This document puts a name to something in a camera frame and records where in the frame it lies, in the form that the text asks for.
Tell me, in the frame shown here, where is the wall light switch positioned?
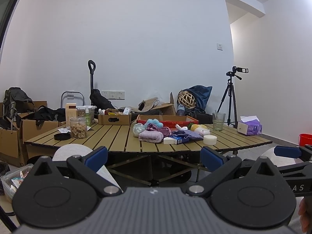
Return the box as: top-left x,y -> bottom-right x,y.
217,43 -> 223,51

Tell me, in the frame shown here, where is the small brown cardboard tray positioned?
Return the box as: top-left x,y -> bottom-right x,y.
98,114 -> 132,125

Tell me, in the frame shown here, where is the black camera tripod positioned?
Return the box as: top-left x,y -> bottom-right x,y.
217,66 -> 249,128

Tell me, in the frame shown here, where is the purple knit cloth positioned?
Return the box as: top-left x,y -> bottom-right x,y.
171,130 -> 203,141

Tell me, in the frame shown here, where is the glass jar with snacks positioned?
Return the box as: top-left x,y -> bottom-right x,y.
70,117 -> 87,139

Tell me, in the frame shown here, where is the dark backpack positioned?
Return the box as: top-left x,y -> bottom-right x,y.
3,87 -> 35,130

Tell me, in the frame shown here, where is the iridescent clear ball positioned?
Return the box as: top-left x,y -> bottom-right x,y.
132,123 -> 145,138

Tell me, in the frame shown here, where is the purple tissue box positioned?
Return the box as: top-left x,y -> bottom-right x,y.
237,116 -> 262,136

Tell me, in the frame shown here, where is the left floor cardboard box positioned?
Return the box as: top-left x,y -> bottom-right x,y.
0,100 -> 67,168

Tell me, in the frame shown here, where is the black luggage trolley handle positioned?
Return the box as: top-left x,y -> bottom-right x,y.
88,60 -> 96,97

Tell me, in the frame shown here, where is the black suitcase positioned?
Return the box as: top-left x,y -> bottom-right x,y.
185,109 -> 213,125

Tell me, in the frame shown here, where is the clear plastic storage bin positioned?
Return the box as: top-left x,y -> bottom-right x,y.
1,164 -> 33,202

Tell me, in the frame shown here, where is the red bucket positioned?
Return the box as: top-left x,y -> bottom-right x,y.
298,133 -> 312,147

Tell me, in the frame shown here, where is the wicker rattan ball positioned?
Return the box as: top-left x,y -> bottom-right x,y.
177,90 -> 196,109

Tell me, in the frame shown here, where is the light blue monster plush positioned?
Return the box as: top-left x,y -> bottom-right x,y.
144,119 -> 163,129

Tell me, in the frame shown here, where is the large open cardboard box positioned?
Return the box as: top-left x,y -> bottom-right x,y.
138,92 -> 176,115

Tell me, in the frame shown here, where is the wooden box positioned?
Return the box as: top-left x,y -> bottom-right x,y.
65,103 -> 77,128

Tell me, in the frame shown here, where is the red pumpkin cardboard box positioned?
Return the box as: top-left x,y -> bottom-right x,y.
136,115 -> 199,129

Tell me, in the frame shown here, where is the yellow white hamster plush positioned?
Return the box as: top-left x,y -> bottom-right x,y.
190,124 -> 210,137

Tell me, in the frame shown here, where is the dark blue fabric bag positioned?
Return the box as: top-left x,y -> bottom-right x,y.
181,85 -> 213,113

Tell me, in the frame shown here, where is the person's right hand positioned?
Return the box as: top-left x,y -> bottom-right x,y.
298,198 -> 310,233

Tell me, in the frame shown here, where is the clear drinking glass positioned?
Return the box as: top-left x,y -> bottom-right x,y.
213,112 -> 226,131

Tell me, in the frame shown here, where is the white paper roll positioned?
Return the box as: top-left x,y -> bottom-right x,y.
52,144 -> 123,197

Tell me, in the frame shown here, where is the blue tissue pack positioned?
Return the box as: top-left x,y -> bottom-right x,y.
163,137 -> 183,145

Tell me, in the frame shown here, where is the clear lidded container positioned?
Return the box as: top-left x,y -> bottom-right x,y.
76,106 -> 96,126

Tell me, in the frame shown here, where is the small white plush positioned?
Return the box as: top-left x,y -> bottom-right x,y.
175,124 -> 188,130

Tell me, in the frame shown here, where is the wall socket strip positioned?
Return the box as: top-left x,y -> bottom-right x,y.
101,90 -> 125,100

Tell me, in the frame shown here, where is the blue water bottle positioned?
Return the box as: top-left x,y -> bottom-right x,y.
177,104 -> 185,116

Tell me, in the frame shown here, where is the lavender towel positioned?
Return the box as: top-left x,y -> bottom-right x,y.
138,130 -> 163,144

